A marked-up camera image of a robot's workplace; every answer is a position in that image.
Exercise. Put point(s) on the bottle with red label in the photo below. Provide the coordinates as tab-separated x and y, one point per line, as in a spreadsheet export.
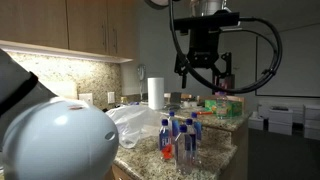
165	140

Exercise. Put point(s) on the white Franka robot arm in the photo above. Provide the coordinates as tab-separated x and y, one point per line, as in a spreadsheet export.
60	140

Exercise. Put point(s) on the translucent white plastic bag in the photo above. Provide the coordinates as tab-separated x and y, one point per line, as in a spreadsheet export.
133	123

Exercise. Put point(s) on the small yellow bottle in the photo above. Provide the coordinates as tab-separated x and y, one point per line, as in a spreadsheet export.
124	100

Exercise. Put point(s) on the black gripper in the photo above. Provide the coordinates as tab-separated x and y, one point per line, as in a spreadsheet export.
203	46

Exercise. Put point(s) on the white wall outlet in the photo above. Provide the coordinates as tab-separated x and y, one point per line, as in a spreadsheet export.
111	97
86	98

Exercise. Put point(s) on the white paper towel roll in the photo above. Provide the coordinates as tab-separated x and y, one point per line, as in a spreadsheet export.
156	93

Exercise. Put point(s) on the white cardboard box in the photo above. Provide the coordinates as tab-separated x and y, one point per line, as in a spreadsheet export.
256	123
312	130
312	112
280	129

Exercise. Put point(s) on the orange marker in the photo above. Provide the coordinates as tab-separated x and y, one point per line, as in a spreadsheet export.
205	113

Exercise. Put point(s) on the white projection screen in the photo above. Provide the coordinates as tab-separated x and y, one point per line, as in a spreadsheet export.
295	60

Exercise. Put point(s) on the white box with dark lid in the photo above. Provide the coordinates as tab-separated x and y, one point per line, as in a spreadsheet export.
280	114

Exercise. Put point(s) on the wooden drawer front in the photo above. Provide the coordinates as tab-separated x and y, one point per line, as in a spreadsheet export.
117	173

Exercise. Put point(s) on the under-cabinet light strip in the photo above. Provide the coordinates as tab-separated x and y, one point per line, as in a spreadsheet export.
66	51

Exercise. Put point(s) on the green cardboard box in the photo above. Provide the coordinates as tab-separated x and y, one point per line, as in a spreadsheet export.
235	108

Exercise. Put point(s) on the flat screen television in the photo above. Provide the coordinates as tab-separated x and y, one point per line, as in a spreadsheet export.
230	87

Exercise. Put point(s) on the wooden cabinet door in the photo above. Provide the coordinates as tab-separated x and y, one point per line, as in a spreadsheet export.
86	23
125	26
33	20

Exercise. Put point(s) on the tall clear water bottle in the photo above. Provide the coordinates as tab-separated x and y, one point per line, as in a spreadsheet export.
221	108

